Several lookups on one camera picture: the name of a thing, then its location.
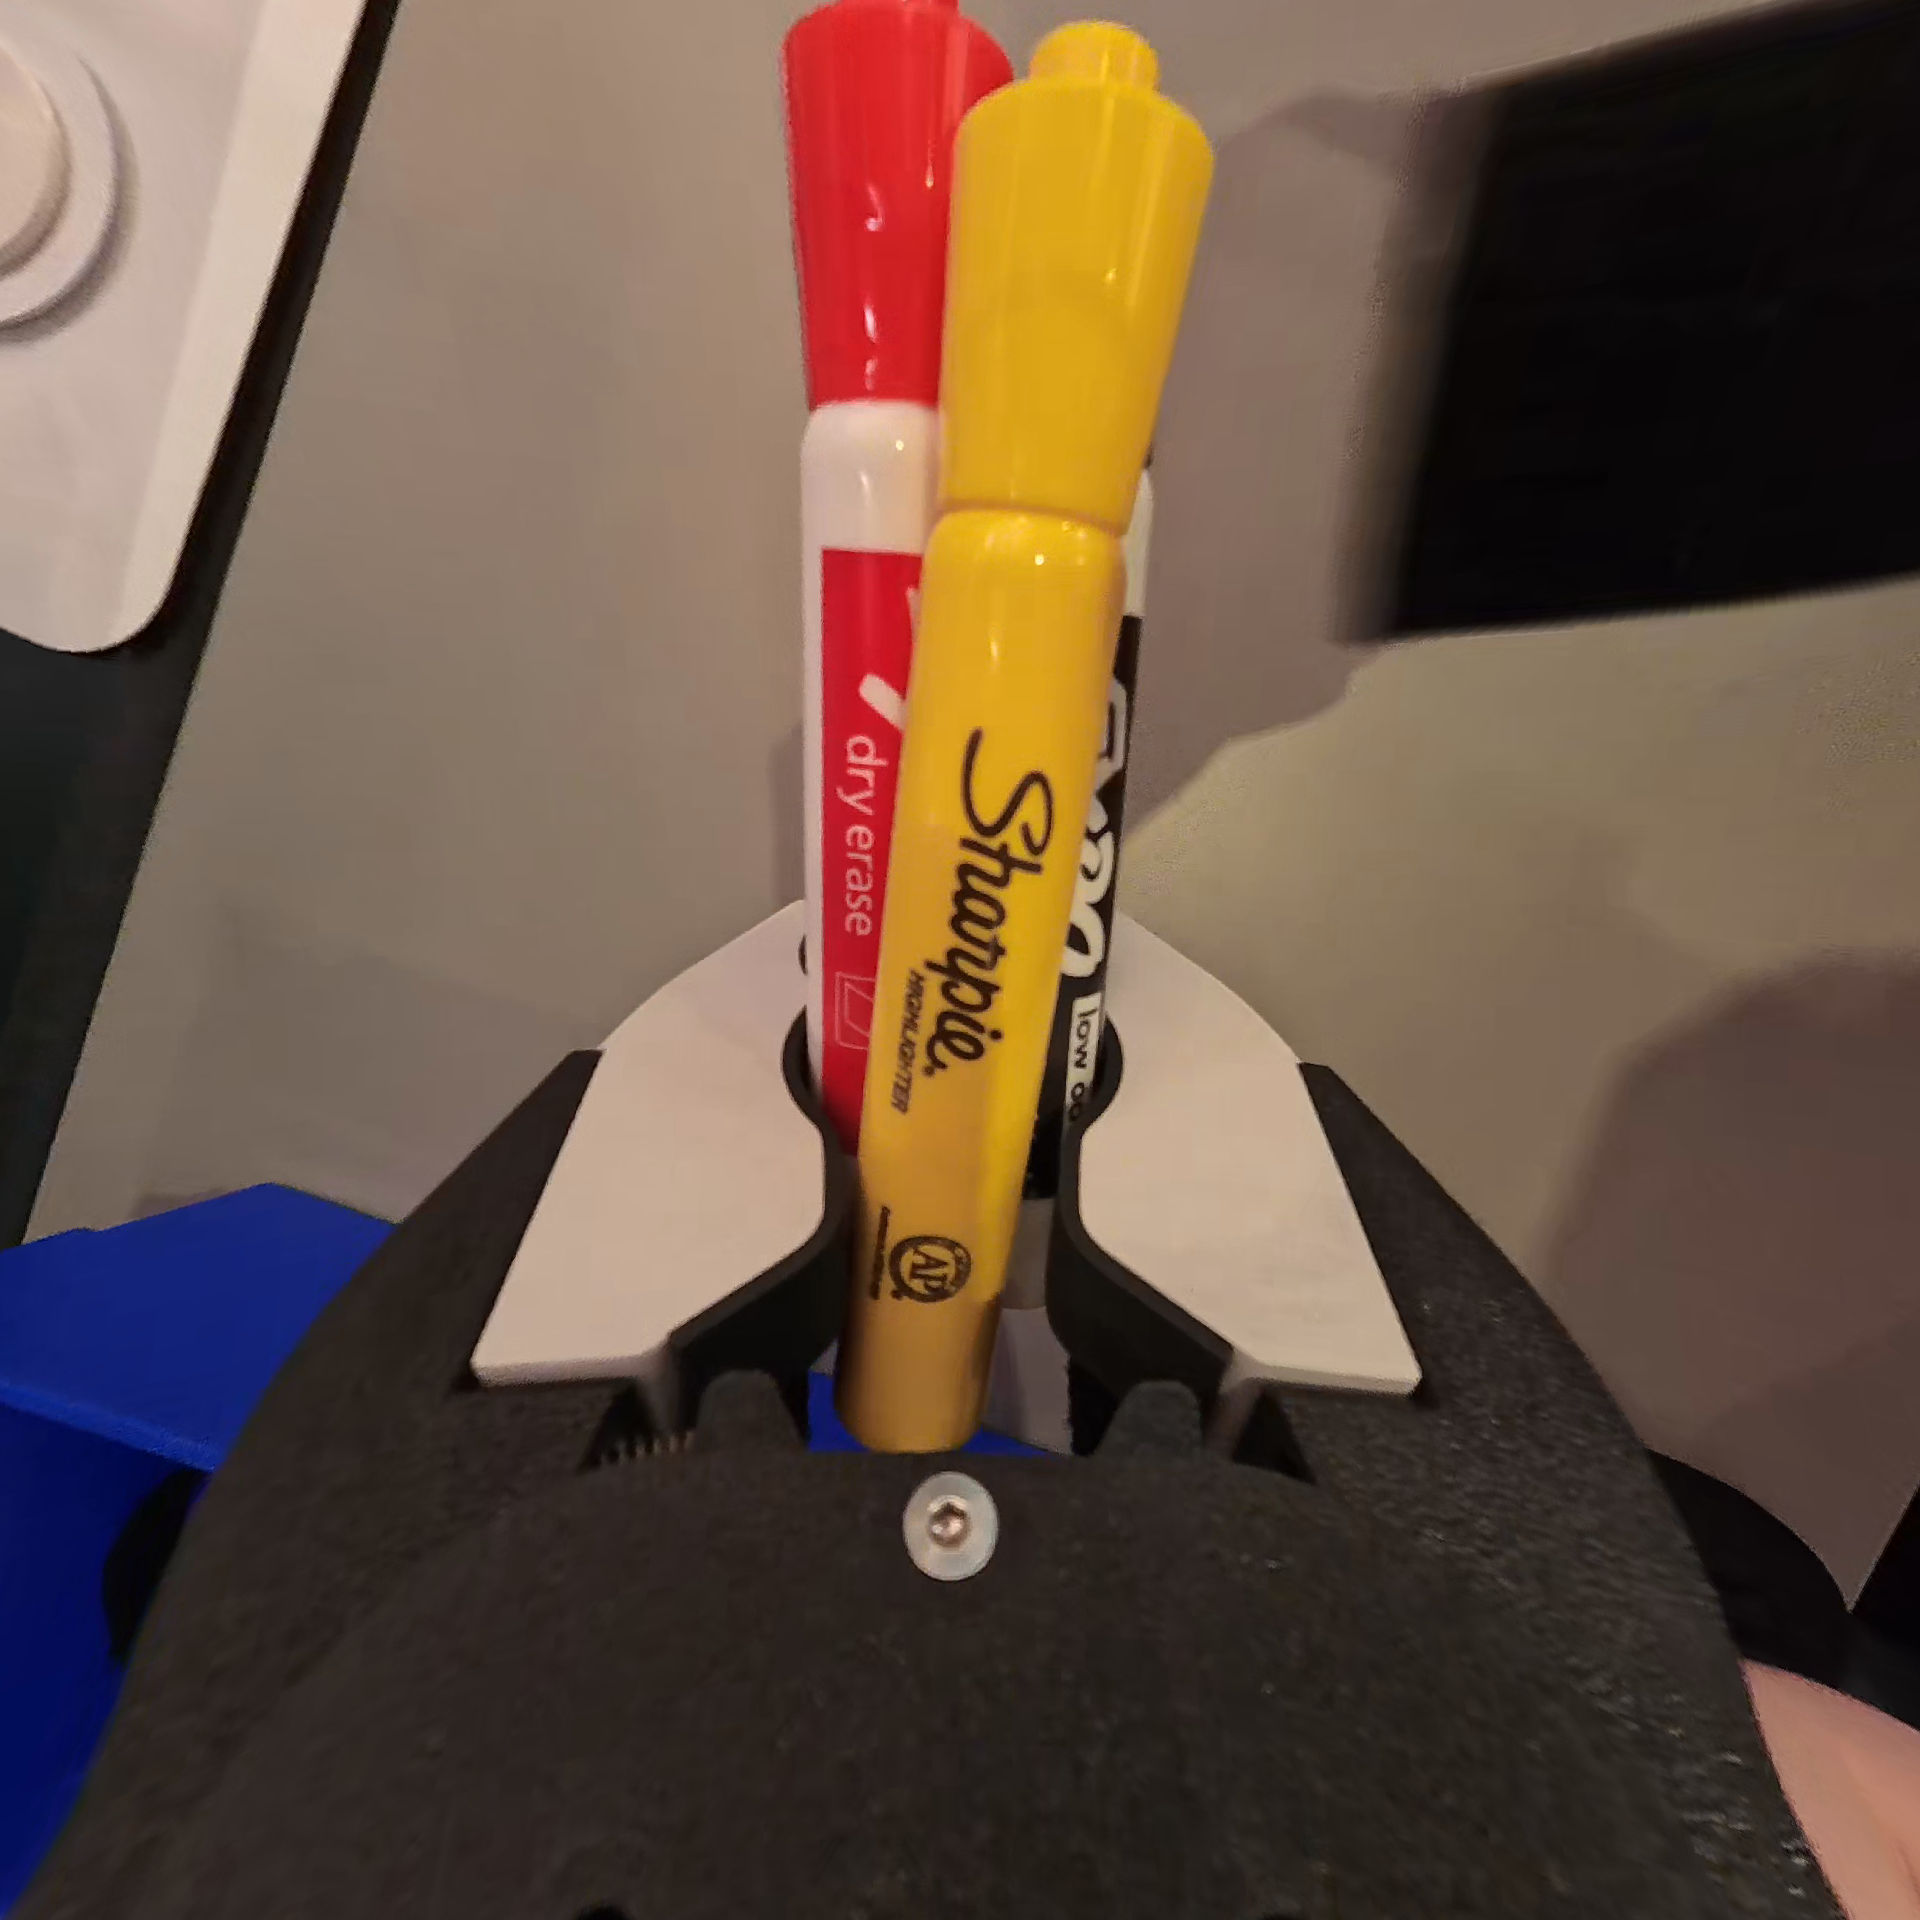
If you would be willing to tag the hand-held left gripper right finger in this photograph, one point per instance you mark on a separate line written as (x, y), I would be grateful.
(1243, 1200)

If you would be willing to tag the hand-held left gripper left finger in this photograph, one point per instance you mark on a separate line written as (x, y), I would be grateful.
(646, 1200)

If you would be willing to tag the black capped marker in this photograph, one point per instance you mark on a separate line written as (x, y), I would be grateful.
(1102, 932)

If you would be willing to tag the blue plastic bin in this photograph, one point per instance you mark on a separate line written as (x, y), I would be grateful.
(148, 1350)

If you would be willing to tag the yellow highlighter marker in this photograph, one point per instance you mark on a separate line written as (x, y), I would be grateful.
(1020, 675)

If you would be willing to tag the red capped marker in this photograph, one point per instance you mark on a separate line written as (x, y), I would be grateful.
(879, 225)

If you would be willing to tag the person's left forearm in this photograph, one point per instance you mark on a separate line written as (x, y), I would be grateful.
(1844, 1799)

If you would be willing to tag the black textured pad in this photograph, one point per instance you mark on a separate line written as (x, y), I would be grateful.
(1770, 1560)

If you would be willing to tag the white flat base plate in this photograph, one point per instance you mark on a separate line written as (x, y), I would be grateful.
(182, 300)

